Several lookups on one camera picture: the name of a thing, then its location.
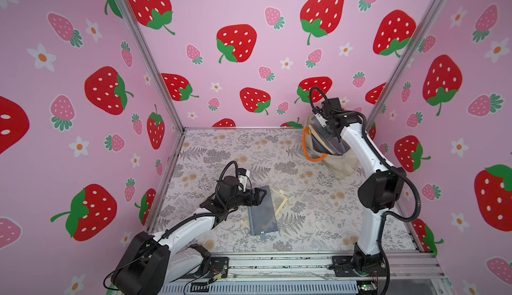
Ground aluminium front rail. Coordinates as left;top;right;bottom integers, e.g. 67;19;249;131
158;252;455;294

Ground cream trim pouch underneath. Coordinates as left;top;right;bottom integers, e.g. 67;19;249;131
271;188;289;217

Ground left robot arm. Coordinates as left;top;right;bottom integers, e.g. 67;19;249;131
106;175;271;294

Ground beige canvas bag orange handles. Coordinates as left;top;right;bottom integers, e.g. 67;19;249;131
302;115;359;180

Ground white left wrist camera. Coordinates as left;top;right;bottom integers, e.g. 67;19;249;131
237;168;250;192

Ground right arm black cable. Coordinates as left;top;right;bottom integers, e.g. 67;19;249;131
309;86;422;295

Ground grey-blue mesh pouch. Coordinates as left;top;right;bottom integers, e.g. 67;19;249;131
313;125;349;156

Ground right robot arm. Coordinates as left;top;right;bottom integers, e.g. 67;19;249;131
315;98;405;275

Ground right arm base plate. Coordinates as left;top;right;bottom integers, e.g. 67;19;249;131
328;254;389;277

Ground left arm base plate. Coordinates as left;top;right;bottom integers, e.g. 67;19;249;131
180;256;229;280

